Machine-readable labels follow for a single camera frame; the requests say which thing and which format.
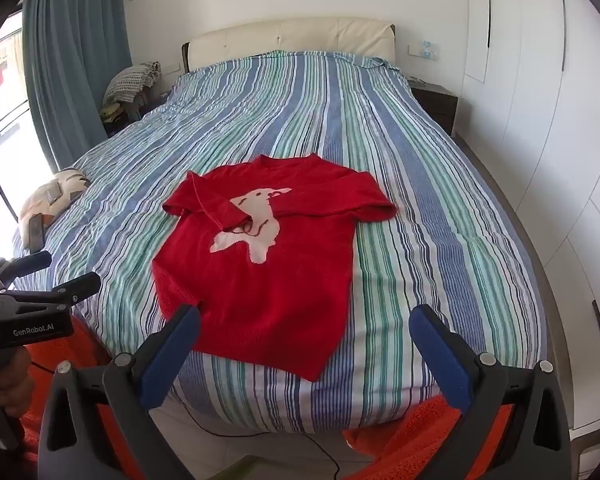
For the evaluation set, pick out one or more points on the orange rug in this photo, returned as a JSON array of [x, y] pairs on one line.
[[410, 440]]

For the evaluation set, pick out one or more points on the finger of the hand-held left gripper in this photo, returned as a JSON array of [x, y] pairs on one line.
[[27, 261], [75, 285]]

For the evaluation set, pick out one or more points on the window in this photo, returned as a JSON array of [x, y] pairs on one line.
[[10, 125]]

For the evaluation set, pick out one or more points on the person's left hand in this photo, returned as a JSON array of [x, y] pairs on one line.
[[15, 385]]

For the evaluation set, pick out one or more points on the cream padded headboard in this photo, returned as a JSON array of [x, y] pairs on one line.
[[290, 35]]

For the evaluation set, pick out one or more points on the red knitted sweater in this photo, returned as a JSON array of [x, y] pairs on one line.
[[280, 300]]

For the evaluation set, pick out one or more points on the patterned beige cushion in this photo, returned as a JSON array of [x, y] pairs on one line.
[[60, 192]]

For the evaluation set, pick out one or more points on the white wall switch panel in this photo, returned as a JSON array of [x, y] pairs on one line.
[[424, 51]]

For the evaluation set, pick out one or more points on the yellow item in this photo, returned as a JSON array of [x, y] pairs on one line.
[[111, 112]]

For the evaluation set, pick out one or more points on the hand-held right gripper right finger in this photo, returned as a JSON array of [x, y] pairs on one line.
[[437, 355]]

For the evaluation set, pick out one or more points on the blue curtain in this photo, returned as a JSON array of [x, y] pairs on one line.
[[70, 60]]

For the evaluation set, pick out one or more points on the checked grey cloth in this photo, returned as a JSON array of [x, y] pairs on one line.
[[132, 80]]

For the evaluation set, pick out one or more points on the bed with striped cover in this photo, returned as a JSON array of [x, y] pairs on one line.
[[405, 185]]

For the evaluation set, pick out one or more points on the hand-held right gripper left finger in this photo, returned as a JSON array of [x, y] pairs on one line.
[[172, 355]]

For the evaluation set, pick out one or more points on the dark phone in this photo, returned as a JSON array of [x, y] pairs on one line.
[[35, 232]]

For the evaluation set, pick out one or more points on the dark wooden nightstand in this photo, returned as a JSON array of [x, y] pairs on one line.
[[435, 105], [130, 117]]

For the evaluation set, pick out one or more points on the white wardrobe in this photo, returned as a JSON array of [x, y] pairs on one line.
[[530, 110]]

